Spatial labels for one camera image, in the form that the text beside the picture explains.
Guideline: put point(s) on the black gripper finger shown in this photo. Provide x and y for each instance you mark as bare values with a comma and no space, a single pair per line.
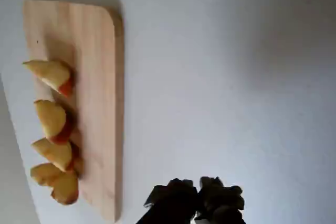
220,203
173,203

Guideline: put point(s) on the apple slice with red skin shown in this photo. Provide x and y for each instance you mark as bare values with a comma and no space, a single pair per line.
51,74
51,120

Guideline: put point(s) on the large notched apple slice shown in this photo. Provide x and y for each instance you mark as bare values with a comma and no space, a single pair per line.
64,188

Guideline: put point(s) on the wooden cutting board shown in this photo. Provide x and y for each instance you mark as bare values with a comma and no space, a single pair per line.
97,103

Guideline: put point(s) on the thin pale apple slice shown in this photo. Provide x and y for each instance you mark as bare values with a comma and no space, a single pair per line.
55,153

